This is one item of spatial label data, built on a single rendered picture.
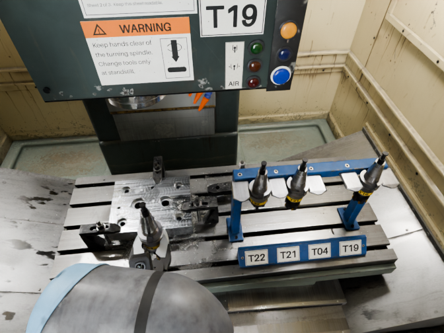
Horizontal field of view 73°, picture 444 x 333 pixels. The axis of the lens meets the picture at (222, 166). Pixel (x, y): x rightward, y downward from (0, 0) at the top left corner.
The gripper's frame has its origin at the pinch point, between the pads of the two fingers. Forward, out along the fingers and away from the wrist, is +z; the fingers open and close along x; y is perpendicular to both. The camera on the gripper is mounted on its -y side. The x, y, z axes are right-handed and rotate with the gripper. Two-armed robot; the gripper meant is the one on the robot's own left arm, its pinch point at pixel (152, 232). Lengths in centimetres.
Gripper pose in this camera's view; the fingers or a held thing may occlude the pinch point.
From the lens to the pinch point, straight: 84.8
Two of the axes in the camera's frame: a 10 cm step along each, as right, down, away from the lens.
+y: 0.0, 7.1, 7.0
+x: 9.9, -0.7, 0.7
